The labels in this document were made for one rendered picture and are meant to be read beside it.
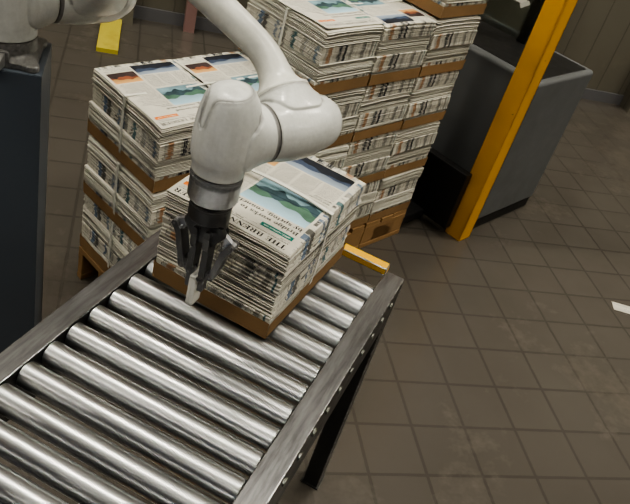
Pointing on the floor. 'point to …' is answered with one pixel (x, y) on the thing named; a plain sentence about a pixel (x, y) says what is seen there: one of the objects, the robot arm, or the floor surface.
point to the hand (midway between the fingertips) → (194, 287)
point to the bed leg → (336, 424)
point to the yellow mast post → (511, 112)
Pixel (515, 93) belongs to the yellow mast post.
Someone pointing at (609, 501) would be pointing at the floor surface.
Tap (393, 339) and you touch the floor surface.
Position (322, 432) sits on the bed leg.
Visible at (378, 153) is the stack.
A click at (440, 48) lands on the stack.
